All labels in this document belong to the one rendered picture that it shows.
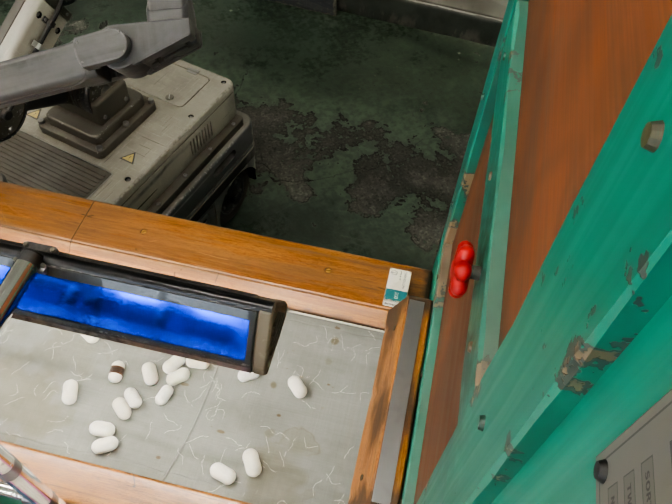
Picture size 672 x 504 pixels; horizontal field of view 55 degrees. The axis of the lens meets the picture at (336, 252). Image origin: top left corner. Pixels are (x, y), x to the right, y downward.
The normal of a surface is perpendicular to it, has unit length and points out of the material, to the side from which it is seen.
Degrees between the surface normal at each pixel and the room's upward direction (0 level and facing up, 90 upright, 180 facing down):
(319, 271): 0
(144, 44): 41
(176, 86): 0
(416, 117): 0
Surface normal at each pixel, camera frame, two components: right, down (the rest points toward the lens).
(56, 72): -0.05, 0.15
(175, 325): -0.17, 0.35
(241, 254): 0.04, -0.58
